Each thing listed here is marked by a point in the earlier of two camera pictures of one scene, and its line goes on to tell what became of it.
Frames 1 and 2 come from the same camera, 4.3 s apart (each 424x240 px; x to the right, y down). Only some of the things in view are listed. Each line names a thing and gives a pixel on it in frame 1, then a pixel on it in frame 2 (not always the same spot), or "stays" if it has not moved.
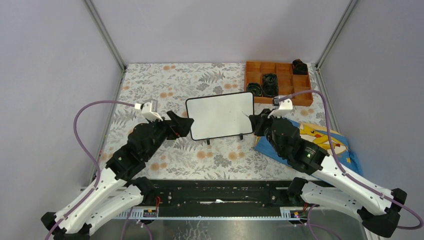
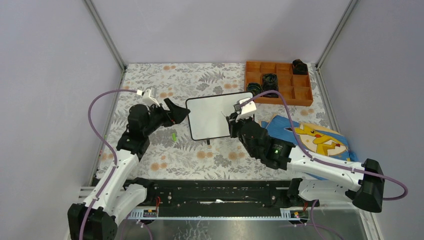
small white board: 221,116 stays
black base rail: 215,198 stays
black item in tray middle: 270,87 stays
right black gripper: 257,122 -> 233,124
